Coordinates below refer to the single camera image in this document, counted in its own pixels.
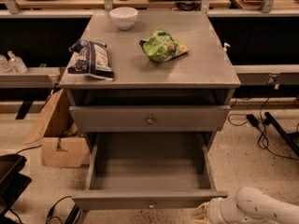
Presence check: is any grey drawer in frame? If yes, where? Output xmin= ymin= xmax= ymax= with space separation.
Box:
xmin=73 ymin=133 xmax=227 ymax=211
xmin=69 ymin=105 xmax=230 ymax=133

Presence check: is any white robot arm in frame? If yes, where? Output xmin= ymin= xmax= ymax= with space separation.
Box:
xmin=192 ymin=187 xmax=299 ymax=224

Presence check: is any grey top drawer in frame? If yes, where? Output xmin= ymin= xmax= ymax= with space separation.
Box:
xmin=69 ymin=105 xmax=230 ymax=133

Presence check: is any grey drawer cabinet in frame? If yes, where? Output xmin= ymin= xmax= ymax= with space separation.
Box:
xmin=60 ymin=9 xmax=240 ymax=145

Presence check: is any black power adapter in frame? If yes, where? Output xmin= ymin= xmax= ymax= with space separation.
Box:
xmin=247 ymin=114 xmax=259 ymax=127

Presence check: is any black metal stand leg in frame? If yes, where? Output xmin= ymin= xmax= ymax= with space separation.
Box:
xmin=264 ymin=112 xmax=299 ymax=157

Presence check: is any cardboard box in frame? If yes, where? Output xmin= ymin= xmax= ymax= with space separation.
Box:
xmin=23 ymin=90 xmax=89 ymax=168

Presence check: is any green chip bag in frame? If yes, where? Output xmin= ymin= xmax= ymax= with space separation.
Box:
xmin=139 ymin=27 xmax=190 ymax=63

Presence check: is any small white pump bottle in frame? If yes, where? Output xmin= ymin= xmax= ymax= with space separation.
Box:
xmin=223 ymin=42 xmax=231 ymax=52

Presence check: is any black plastic bin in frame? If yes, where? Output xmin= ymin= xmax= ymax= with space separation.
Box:
xmin=0 ymin=154 xmax=32 ymax=217

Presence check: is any dark blue snack bag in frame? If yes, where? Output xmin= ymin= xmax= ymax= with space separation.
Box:
xmin=67 ymin=39 xmax=114 ymax=80

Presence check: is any white ceramic bowl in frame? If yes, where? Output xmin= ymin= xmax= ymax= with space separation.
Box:
xmin=109 ymin=7 xmax=138 ymax=30

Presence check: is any clear sanitizer bottle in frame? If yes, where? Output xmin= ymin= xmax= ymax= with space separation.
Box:
xmin=7 ymin=50 xmax=27 ymax=74

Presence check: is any black floor cable left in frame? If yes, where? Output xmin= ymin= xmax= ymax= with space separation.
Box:
xmin=45 ymin=195 xmax=78 ymax=224

